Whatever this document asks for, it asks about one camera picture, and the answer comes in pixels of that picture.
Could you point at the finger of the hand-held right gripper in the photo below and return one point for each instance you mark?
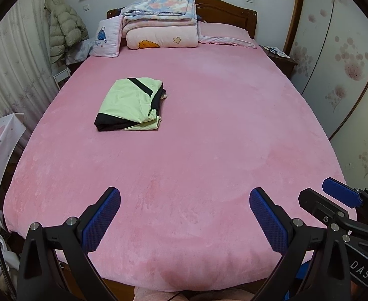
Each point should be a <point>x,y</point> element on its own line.
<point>318,202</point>
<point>340,191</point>

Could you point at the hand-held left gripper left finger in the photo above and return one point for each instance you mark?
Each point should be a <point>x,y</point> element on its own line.
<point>102,219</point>

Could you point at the beige puffer jacket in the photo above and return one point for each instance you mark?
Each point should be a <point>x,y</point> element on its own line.
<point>61,28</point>

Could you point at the pink pillow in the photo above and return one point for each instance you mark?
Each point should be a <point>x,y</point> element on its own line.
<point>226,33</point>

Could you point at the bed with pink sheet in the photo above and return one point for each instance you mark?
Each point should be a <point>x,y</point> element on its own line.
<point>202,131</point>

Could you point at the person's pink clothing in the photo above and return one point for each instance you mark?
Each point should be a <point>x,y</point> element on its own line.
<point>159,296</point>

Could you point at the grey cloth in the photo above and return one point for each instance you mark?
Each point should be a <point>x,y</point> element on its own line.
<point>79,53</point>

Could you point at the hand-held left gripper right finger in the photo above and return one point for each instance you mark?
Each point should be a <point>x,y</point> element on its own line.
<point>270,222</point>

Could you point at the green and black hooded jacket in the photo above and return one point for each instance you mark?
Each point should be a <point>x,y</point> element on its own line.
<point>124,103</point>

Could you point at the white curtain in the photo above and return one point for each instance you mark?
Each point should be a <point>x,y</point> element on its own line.
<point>11,69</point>

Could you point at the white metal rack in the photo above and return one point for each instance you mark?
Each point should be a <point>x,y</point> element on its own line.
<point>10,258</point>

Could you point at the floral folded quilt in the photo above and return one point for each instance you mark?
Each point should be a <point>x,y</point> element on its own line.
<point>162,6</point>

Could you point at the white stool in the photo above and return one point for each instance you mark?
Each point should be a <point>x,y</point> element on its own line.
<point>61,75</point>

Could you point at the wooden nightstand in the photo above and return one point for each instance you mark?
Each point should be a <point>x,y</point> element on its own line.
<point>284,65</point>

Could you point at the small blue and white box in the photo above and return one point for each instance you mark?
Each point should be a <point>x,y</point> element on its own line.
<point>276,50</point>

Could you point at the white cushion with blue print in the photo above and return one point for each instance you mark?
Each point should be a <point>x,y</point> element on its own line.
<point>105,37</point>

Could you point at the floral wardrobe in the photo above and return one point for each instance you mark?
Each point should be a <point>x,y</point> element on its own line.
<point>343,69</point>

